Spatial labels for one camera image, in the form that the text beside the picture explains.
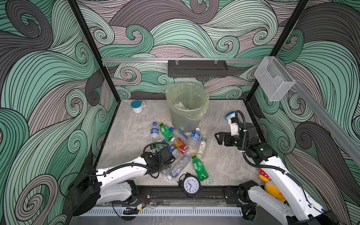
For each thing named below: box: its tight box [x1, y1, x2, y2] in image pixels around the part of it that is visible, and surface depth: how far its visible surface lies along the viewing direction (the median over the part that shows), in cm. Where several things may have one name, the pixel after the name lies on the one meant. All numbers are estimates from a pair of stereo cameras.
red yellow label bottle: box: [174, 136, 189, 155], surface depth 89 cm
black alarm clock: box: [177, 171, 203, 200], surface depth 76 cm
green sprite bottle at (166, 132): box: [159, 122, 175, 143], surface depth 97 cm
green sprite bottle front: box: [191, 153, 210, 182], surface depth 81 cm
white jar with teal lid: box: [130, 99, 146, 114], surface depth 112 cm
